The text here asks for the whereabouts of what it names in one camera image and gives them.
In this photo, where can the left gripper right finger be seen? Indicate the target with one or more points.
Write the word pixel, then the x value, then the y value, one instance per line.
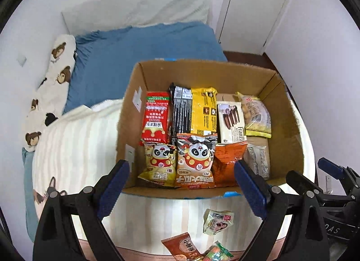
pixel 306 237

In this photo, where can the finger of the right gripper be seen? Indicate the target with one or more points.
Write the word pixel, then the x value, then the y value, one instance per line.
pixel 337 169
pixel 330 205

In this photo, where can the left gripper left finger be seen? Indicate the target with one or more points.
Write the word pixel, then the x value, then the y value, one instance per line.
pixel 56 237

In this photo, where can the grey white snack bag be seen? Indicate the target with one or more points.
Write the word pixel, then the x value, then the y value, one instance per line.
pixel 258 159

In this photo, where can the beige nut snack bag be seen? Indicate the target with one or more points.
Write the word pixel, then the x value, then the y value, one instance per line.
pixel 256 116

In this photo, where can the colourful gumball candy bag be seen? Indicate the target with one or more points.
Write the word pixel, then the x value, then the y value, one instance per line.
pixel 217 252

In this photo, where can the white Franzzi cookie packet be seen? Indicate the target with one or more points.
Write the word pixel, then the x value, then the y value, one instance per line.
pixel 231 122

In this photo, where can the small white cartoon packet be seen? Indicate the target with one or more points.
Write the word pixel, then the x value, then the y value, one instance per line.
pixel 217 221

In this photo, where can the orange panda snack bag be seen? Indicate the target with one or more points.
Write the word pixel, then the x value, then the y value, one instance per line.
pixel 194 161

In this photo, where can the brown snack packet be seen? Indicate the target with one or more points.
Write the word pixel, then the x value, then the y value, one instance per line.
pixel 182 247

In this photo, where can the yellow panda snack bag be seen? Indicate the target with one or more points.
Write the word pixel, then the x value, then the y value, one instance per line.
pixel 160 164

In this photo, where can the black snack bar packet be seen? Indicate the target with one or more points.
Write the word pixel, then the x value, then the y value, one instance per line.
pixel 181 99

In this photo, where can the red long snack packet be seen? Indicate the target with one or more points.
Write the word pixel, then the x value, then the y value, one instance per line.
pixel 155 120

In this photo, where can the striped white blanket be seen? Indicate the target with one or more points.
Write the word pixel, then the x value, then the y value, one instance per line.
pixel 79 149

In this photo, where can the cardboard box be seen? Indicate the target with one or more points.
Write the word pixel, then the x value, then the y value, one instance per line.
pixel 286 150

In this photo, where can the bear print pillow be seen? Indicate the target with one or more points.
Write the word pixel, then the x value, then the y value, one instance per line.
pixel 48 101

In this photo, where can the white door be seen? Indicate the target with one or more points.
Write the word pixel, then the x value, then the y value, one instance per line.
pixel 246 24

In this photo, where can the blue bed sheet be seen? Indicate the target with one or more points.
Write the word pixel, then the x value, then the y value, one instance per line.
pixel 105 59

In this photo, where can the wall socket plate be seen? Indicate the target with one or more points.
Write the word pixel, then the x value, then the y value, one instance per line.
pixel 21 59

